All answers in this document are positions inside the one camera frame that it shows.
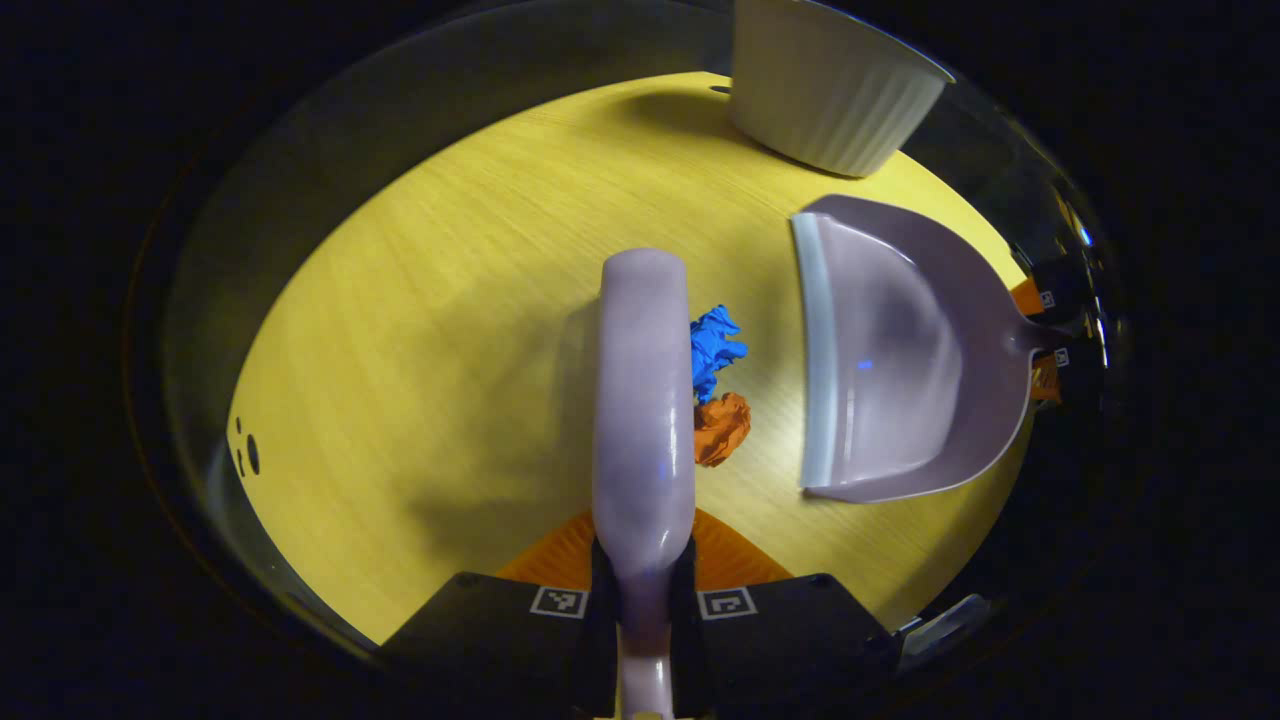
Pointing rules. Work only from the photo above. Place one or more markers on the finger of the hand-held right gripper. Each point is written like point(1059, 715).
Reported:
point(1080, 375)
point(1062, 285)

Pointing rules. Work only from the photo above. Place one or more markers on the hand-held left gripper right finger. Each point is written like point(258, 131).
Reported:
point(790, 645)

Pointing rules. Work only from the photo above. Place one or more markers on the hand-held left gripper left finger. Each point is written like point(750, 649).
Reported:
point(500, 645)

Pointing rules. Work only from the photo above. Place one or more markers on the lilac plastic dustpan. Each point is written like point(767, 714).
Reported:
point(900, 360)

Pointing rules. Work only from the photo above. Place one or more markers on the orange paper ball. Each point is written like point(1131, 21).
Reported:
point(722, 428)

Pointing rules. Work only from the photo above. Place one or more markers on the small lilac broom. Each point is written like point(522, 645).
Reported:
point(645, 400)

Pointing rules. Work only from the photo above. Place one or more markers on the white ribbed garbage bin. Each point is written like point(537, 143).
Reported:
point(830, 90)

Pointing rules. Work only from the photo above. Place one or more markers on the blue paper ball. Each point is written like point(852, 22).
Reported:
point(712, 345)

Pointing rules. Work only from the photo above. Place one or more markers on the yellow wooden desktop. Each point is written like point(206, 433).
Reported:
point(420, 330)

